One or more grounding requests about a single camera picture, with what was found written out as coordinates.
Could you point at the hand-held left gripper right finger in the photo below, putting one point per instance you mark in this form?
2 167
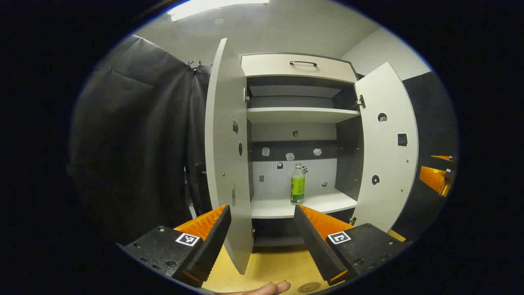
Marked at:
317 250

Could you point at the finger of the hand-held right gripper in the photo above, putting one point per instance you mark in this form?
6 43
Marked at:
442 163
434 180

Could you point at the green label plastic bottle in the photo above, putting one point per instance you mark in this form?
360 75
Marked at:
297 188

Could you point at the black backdrop cloth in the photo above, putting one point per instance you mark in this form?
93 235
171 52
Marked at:
135 143

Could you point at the thin white cabinet shelf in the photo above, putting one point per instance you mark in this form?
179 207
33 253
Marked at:
299 114

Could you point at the metal door hinge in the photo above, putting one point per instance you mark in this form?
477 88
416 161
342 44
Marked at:
247 95
360 101

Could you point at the white drawer front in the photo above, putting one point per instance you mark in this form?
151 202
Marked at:
278 65

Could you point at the round brown coaster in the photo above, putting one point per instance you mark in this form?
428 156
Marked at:
309 287

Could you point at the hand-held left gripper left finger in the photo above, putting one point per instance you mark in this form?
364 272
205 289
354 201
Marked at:
213 246

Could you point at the thick white cabinet shelf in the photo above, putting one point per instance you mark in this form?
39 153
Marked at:
319 205

